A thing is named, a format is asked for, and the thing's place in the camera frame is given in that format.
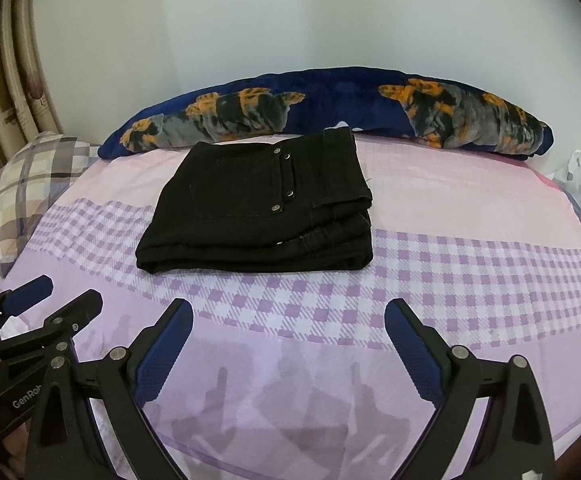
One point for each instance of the plaid pillow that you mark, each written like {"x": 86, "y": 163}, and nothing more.
{"x": 25, "y": 185}

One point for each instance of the black pants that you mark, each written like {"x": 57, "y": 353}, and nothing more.
{"x": 250, "y": 210}

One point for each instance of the beige rattan headboard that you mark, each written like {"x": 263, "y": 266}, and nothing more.
{"x": 15, "y": 85}

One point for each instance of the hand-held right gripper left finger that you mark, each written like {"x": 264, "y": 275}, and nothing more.
{"x": 163, "y": 355}

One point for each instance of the pink purple checked bed sheet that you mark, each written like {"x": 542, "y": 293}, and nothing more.
{"x": 445, "y": 260}

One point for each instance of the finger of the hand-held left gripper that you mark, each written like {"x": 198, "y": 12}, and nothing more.
{"x": 30, "y": 292}
{"x": 70, "y": 312}

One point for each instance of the blue orange patterned bolster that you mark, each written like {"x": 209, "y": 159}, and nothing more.
{"x": 330, "y": 105}

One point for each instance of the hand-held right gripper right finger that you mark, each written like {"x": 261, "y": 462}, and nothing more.
{"x": 415, "y": 355}

